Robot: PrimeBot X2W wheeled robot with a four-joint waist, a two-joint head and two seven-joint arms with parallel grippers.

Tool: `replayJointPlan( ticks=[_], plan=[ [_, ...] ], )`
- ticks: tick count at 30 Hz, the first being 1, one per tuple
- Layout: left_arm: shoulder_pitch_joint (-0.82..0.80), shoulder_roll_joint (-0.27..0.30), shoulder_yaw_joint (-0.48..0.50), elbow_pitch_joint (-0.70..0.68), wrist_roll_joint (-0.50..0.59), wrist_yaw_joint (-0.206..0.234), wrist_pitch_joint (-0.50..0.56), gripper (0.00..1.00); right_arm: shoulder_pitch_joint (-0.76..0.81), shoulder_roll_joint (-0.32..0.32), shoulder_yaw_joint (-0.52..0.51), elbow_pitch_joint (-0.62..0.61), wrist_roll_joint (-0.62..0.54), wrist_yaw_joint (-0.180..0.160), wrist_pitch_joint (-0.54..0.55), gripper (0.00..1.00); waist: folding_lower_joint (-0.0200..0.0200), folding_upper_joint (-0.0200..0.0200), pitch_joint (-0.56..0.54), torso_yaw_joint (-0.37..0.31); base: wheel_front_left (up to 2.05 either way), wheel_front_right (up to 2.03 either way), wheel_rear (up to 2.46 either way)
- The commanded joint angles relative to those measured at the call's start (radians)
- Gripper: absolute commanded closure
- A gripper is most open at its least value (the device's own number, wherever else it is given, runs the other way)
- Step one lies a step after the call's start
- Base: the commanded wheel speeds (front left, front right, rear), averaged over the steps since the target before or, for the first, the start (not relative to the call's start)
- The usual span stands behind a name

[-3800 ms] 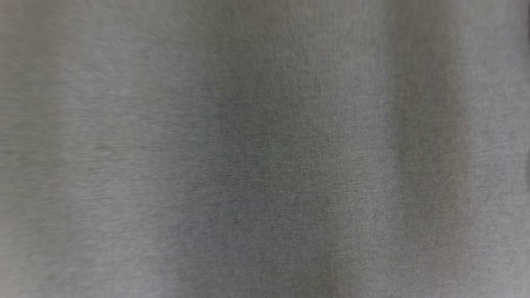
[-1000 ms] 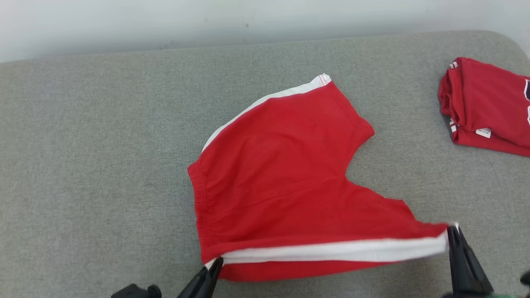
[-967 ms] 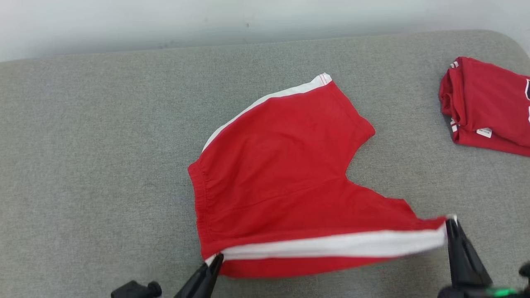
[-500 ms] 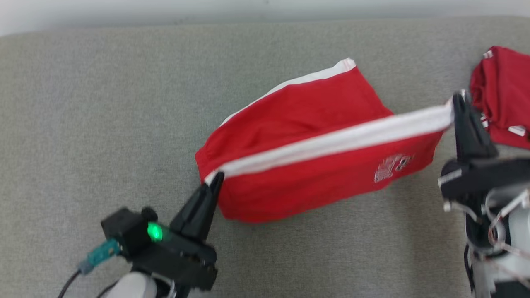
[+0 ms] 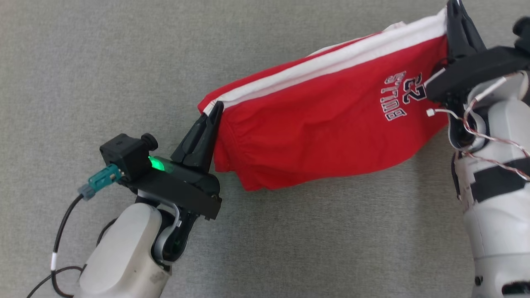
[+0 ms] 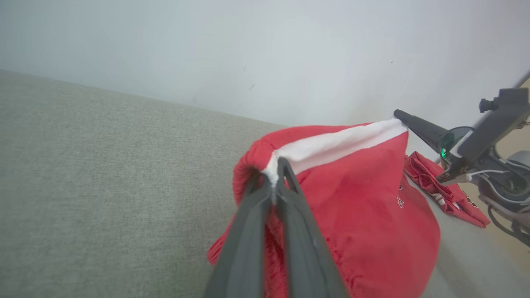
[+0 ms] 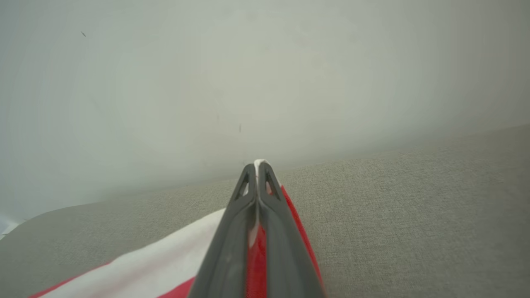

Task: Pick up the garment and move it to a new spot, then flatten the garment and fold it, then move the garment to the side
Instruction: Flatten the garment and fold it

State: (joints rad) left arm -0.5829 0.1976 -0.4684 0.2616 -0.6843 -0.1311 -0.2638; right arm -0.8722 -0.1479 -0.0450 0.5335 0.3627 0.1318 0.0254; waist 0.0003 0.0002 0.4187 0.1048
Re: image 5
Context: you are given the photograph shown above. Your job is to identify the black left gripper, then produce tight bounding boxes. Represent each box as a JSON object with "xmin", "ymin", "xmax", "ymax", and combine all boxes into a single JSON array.
[{"xmin": 124, "ymin": 102, "xmax": 225, "ymax": 221}]

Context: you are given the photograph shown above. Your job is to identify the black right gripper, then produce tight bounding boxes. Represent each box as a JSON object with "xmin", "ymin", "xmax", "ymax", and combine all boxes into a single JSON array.
[{"xmin": 425, "ymin": 0, "xmax": 530, "ymax": 104}]

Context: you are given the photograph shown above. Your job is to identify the red shorts with white stripe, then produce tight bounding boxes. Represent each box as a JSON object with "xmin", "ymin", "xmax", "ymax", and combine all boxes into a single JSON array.
[{"xmin": 198, "ymin": 7, "xmax": 453, "ymax": 192}]

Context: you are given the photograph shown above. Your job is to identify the grey fabric sofa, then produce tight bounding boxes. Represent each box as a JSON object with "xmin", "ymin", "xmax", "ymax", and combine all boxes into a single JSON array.
[{"xmin": 0, "ymin": 0, "xmax": 530, "ymax": 298}]

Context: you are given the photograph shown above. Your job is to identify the white and red wires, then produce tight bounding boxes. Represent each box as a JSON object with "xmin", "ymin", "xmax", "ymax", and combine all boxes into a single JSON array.
[{"xmin": 425, "ymin": 74, "xmax": 530, "ymax": 182}]

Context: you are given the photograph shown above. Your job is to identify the teal left camera connector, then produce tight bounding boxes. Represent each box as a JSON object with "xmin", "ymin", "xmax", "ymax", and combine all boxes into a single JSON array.
[{"xmin": 77, "ymin": 163, "xmax": 123, "ymax": 202}]

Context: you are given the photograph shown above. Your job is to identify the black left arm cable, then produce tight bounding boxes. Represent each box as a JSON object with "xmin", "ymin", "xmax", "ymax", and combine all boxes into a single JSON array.
[{"xmin": 26, "ymin": 195, "xmax": 109, "ymax": 298}]

